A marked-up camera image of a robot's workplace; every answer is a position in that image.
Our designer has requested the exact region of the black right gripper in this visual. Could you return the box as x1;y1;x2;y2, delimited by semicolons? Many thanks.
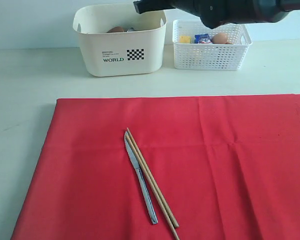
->
133;0;202;17

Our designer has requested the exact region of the brown wooden plate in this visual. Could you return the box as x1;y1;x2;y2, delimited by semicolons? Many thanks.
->
107;26;125;33

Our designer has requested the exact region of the yellow cheese wedge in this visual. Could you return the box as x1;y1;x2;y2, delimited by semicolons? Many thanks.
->
178;35;191;44

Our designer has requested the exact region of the blue white milk carton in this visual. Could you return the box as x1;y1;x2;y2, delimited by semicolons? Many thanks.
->
194;33;212;44

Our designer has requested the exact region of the brown egg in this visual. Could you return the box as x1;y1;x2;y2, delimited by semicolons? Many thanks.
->
211;32;228;44

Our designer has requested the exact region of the wooden chopstick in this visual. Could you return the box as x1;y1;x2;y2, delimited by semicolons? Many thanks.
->
125;133;181;240
126;127;180;229

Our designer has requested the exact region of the silver table knife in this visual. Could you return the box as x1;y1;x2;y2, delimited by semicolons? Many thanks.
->
124;131;158;225

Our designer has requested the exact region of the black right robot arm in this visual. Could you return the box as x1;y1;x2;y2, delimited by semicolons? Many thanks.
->
133;0;300;29

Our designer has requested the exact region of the cream plastic bin WORLD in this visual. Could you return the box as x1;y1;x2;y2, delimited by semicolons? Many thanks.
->
72;2;167;77

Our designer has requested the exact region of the white perforated plastic basket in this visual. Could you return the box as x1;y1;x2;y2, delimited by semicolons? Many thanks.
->
172;19;252;71

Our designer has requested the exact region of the red table cloth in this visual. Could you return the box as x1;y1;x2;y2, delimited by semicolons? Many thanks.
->
12;94;300;240

